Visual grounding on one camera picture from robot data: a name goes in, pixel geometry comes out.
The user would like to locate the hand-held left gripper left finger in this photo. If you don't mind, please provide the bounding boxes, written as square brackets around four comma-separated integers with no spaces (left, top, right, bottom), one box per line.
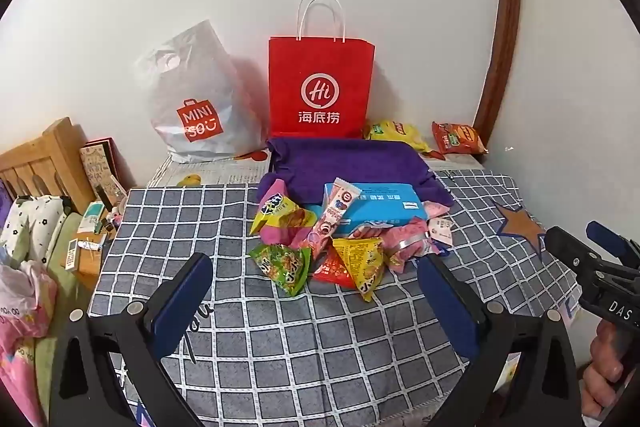
[49,252,215,427]

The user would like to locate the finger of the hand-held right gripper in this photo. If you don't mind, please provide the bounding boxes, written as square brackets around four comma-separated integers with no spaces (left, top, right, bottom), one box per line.
[586,221,640,265]
[545,227,608,283]

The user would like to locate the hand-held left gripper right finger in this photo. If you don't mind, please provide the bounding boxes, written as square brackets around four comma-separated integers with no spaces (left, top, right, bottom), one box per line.
[417,253,586,427]

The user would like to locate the pink silver-striped snack packet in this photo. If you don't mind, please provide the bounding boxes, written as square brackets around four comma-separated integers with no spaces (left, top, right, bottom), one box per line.
[350,217,433,275]

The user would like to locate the small pink snack packet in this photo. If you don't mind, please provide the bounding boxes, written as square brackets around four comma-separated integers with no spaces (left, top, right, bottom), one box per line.
[422,199,453,220]

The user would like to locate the green triangle snack packet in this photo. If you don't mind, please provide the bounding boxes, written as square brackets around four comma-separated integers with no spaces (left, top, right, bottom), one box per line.
[249,243,312,298]

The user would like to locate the red and white snack packet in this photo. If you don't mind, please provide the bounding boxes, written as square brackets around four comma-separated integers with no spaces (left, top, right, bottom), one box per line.
[312,247,361,290]

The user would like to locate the yellow pink triangle snack packet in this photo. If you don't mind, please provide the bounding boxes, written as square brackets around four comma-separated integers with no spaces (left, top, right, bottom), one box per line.
[249,191,321,249]

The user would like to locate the long pink snack packet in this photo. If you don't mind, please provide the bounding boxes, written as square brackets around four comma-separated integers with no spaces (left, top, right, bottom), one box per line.
[306,177,362,258]

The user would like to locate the purple towel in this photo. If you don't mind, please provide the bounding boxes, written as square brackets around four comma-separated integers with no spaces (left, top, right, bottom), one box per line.
[257,136,455,210]

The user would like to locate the person's right hand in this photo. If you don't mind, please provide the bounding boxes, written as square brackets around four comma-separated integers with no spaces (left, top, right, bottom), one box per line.
[580,322,631,418]

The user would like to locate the wooden nightstand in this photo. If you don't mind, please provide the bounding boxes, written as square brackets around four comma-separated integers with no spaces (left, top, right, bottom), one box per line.
[60,227,118,293]

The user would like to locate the grey checked tablecloth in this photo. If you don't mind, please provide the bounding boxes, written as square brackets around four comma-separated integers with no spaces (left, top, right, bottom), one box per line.
[87,172,583,427]

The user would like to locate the green bedsheet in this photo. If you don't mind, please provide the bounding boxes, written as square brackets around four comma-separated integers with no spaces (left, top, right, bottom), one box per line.
[45,212,86,338]

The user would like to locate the blue tissue pack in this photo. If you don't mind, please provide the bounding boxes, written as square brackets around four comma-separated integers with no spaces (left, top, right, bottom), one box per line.
[305,182,430,233]

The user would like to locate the green and white box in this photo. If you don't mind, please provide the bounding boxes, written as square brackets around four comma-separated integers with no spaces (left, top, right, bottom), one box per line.
[77,201,107,235]

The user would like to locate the white printed cloth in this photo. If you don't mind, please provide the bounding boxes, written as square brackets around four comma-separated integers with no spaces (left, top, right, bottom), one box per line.
[147,147,487,188]

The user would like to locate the orange chip bag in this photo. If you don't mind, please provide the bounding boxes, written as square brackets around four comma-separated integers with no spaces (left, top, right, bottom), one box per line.
[431,122,488,156]

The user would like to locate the patterned box with red edge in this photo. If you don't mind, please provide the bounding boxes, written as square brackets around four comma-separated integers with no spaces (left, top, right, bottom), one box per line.
[79,137,136,208]

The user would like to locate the pink printed bedding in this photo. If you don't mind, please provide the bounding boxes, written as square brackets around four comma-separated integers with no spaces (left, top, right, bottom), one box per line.
[0,257,58,427]

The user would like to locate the white flower-print pillow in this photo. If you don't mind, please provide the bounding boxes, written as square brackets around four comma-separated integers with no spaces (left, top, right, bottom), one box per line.
[0,194,71,268]

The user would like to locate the yellow chip bag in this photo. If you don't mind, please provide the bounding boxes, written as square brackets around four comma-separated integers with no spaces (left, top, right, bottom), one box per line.
[364,119,433,154]

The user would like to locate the wooden headboard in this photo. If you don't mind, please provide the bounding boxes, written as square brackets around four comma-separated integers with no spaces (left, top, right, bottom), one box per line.
[0,117,96,212]

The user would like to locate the white plastic shopping bag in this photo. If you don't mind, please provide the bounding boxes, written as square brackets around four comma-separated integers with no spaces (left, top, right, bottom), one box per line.
[134,19,268,165]

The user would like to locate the red paper bag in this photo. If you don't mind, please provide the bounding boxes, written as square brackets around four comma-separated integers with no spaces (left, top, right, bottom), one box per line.
[268,0,376,138]

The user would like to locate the brown wooden door frame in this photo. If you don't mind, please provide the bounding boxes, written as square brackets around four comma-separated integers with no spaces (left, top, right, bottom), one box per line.
[472,0,523,152]

